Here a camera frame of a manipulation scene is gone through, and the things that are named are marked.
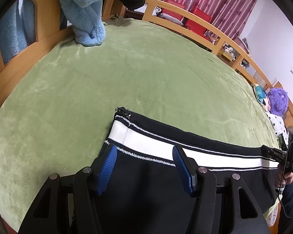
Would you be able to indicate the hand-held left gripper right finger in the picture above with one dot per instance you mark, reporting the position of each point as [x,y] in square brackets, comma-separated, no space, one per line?
[183,173]

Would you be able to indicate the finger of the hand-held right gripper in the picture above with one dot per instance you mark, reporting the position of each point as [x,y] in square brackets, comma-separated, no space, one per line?
[273,154]

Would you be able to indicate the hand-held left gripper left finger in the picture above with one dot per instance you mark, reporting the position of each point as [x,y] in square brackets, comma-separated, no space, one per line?
[107,170]

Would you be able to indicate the black garment with white band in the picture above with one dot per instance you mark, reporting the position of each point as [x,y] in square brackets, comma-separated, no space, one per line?
[156,187]

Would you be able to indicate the person's right forearm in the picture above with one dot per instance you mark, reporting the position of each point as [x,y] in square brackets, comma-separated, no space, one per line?
[291,204]

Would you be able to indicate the person's right hand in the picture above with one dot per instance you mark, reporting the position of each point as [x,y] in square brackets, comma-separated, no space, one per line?
[282,179]

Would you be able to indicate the black phone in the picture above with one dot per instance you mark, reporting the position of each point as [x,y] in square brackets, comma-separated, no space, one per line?
[281,140]

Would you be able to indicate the white floral pillow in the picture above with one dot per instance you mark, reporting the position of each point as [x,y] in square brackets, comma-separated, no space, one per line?
[278,125]

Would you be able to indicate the purple plush toy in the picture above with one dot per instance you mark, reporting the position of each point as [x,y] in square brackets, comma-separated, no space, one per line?
[278,101]

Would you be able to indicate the geometric patterned pillow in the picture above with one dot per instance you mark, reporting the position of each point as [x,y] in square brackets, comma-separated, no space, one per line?
[260,96]

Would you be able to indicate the pale printed cloth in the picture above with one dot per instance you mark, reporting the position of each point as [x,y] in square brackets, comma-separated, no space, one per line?
[272,213]

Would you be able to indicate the green fleece blanket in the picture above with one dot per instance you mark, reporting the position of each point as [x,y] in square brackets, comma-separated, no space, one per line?
[112,78]

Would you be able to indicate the red chair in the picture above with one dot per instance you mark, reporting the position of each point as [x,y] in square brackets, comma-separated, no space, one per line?
[200,20]
[173,13]

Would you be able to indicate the light blue fleece robe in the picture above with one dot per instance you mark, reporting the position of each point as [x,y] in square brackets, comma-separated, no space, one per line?
[85,9]

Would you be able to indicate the wooden bed frame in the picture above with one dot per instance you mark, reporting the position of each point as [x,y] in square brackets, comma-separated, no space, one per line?
[47,22]

